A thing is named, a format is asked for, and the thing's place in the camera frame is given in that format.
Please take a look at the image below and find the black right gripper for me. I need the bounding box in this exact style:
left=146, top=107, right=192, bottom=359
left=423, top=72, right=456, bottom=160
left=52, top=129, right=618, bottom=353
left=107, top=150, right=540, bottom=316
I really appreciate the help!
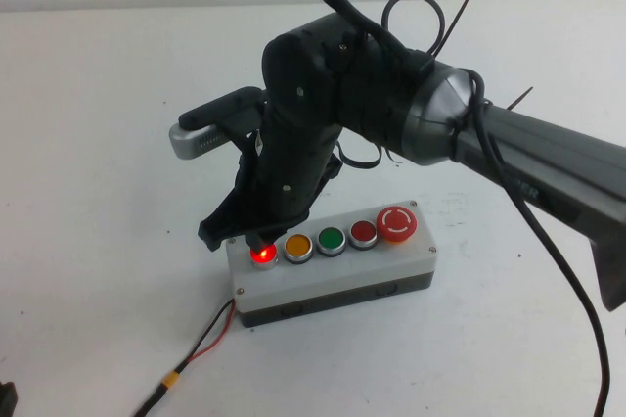
left=197, top=24, right=344, bottom=253

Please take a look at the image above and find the black sleeved power cable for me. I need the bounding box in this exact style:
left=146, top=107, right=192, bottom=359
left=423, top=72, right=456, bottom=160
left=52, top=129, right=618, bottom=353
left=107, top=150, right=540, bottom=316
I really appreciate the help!
left=130, top=385, right=170, bottom=417

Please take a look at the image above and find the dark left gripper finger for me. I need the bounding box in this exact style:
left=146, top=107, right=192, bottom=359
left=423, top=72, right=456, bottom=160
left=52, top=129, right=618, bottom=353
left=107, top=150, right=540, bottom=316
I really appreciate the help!
left=0, top=380, right=19, bottom=417

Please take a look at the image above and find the green push button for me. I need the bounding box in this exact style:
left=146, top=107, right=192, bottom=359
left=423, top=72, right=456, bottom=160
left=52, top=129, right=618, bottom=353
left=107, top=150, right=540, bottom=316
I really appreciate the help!
left=316, top=225, right=348, bottom=257

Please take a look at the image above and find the thin red wire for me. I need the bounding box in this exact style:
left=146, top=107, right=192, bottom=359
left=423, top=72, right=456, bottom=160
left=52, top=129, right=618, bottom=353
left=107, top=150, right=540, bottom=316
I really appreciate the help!
left=187, top=301, right=238, bottom=363

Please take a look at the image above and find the black zip tie flat loop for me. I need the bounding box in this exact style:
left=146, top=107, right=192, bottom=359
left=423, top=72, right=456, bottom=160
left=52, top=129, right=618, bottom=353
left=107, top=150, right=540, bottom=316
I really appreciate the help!
left=335, top=138, right=403, bottom=172

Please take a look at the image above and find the dark red push button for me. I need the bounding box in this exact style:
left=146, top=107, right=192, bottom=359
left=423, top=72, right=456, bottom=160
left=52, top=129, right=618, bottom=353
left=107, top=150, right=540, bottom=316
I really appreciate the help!
left=348, top=218, right=380, bottom=251

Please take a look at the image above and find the lit red push button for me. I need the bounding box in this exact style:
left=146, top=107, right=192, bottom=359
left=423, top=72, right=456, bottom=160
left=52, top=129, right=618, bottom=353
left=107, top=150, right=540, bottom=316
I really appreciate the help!
left=248, top=242, right=280, bottom=271

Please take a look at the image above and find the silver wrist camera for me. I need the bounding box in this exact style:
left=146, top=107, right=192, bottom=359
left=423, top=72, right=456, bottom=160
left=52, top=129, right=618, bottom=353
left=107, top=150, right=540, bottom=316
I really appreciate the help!
left=168, top=121, right=232, bottom=162

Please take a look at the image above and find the white grey button control box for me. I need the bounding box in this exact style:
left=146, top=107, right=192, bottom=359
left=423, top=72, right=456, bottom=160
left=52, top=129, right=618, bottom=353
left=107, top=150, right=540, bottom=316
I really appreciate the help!
left=225, top=199, right=438, bottom=330

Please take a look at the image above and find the thin black wire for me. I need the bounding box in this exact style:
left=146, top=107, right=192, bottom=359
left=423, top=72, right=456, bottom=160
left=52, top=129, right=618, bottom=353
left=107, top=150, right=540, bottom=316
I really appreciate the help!
left=175, top=299, right=236, bottom=370

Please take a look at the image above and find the yellow push button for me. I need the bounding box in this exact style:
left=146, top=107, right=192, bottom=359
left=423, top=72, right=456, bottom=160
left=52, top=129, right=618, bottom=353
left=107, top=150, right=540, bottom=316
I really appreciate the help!
left=283, top=233, right=315, bottom=265

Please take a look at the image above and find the black zip tie short tail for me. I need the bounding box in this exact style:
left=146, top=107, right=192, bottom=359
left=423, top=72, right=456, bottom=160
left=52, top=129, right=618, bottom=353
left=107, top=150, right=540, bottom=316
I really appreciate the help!
left=506, top=85, right=535, bottom=113

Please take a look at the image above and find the black zip tie large loop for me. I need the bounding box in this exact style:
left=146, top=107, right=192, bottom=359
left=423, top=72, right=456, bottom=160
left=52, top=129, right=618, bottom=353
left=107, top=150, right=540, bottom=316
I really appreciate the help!
left=380, top=0, right=479, bottom=62

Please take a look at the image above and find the red emergency stop mushroom button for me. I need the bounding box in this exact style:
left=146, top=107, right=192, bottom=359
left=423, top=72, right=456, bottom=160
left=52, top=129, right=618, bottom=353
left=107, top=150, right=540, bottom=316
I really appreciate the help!
left=376, top=205, right=419, bottom=245

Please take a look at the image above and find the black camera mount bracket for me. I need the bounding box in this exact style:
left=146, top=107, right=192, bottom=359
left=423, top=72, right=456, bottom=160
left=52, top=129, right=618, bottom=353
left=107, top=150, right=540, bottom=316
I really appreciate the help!
left=177, top=86, right=269, bottom=147

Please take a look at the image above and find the long black camera cable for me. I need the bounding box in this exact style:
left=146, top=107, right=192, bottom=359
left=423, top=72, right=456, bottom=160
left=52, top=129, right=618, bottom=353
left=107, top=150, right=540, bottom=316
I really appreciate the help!
left=309, top=0, right=611, bottom=417

